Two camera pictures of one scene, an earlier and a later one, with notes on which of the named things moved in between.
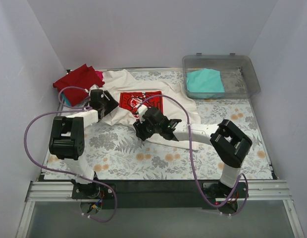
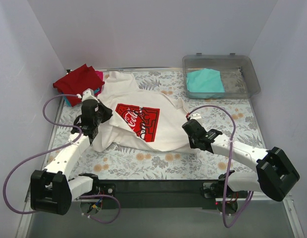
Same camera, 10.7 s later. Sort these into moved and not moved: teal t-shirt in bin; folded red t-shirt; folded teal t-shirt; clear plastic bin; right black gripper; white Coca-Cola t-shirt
Moved: white Coca-Cola t-shirt; right black gripper
Not moved: teal t-shirt in bin; folded red t-shirt; clear plastic bin; folded teal t-shirt
